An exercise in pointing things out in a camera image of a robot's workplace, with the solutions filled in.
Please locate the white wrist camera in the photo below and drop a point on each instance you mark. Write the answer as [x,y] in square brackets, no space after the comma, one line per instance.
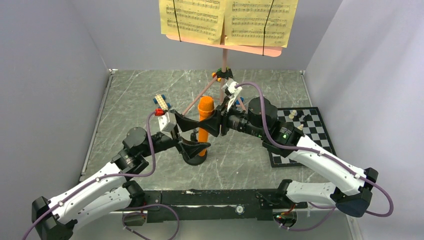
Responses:
[232,91]
[166,120]

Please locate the colourful toy block vehicle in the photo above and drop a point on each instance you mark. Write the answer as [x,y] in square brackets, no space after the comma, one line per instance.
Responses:
[220,75]

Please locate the white chess piece lower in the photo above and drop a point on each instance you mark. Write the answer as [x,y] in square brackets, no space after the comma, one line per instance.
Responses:
[300,127]

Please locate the pink music stand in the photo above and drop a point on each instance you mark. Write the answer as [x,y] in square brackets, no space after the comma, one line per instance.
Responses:
[270,51]

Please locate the black chess piece right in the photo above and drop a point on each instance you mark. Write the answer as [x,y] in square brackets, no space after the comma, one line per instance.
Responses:
[307,118]

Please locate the white blue toy car chassis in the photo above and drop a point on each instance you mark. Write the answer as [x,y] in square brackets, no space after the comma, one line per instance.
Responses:
[160,100]

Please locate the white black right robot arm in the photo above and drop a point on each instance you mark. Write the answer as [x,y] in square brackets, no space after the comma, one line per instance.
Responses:
[348,188]

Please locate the black chess piece left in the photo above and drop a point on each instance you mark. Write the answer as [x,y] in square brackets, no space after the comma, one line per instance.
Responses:
[299,114]

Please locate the yellow right sheet music page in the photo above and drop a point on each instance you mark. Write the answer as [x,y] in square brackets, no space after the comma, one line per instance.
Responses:
[259,23]

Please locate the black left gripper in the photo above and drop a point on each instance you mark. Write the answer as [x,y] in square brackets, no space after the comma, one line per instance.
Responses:
[191,149]

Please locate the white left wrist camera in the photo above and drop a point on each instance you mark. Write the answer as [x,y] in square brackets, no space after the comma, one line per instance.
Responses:
[166,120]

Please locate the black white chessboard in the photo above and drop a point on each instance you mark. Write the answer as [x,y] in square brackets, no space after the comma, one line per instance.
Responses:
[315,129]

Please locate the yellow sheet music page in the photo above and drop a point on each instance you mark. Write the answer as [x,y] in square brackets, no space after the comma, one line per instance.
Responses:
[199,20]
[259,23]

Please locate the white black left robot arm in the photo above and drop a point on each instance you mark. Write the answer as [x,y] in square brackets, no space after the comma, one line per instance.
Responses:
[113,187]

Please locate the black microphone stand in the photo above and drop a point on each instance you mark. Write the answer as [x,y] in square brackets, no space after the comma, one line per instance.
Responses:
[192,149]

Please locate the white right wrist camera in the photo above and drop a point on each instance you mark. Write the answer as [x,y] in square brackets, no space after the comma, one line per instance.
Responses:
[232,91]

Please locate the white chess piece upper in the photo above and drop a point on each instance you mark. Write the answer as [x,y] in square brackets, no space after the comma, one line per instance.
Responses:
[292,114]

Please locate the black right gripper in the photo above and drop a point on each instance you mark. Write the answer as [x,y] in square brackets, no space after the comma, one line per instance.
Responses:
[221,117]

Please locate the black chess piece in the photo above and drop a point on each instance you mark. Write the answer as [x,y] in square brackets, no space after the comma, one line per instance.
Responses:
[307,118]
[299,114]

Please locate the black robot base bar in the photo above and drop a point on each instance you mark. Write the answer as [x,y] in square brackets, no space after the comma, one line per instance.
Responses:
[227,204]

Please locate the white blue toy block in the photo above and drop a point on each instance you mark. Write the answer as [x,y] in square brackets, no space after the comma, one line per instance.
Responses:
[238,101]

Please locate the white chess piece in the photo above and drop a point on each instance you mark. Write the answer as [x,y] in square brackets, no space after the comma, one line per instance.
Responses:
[292,114]
[300,127]

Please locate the yellow left sheet music page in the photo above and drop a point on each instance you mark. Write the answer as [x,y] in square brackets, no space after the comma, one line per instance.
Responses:
[199,20]

